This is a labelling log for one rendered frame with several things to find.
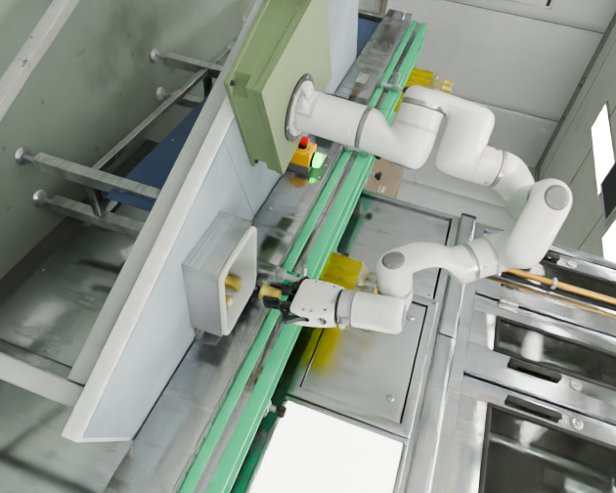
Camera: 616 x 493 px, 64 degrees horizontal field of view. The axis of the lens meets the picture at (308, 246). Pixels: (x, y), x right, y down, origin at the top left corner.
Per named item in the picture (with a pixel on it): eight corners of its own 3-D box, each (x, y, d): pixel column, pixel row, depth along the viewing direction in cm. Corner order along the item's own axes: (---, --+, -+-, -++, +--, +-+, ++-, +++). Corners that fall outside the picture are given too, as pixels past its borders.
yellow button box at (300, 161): (285, 168, 152) (307, 174, 151) (286, 148, 147) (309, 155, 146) (292, 156, 157) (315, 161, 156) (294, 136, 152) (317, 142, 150)
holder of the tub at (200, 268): (193, 338, 119) (222, 349, 118) (181, 263, 100) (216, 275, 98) (224, 288, 131) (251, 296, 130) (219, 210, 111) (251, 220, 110)
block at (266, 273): (248, 291, 131) (274, 299, 129) (248, 268, 124) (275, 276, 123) (254, 282, 133) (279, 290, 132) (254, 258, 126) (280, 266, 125)
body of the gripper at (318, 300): (340, 336, 104) (291, 328, 108) (354, 301, 111) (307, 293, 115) (336, 313, 99) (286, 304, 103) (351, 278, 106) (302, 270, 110)
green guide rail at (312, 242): (281, 271, 128) (310, 280, 126) (282, 268, 127) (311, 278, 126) (412, 22, 245) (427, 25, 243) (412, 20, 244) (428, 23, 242)
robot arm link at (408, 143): (350, 152, 108) (420, 174, 104) (370, 90, 105) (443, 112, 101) (358, 153, 117) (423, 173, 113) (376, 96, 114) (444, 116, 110)
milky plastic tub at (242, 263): (192, 328, 115) (226, 340, 114) (182, 264, 99) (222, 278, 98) (225, 275, 127) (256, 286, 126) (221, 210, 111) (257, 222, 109)
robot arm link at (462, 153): (493, 189, 106) (522, 114, 102) (385, 156, 105) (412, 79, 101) (479, 184, 115) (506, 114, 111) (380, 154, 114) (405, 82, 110)
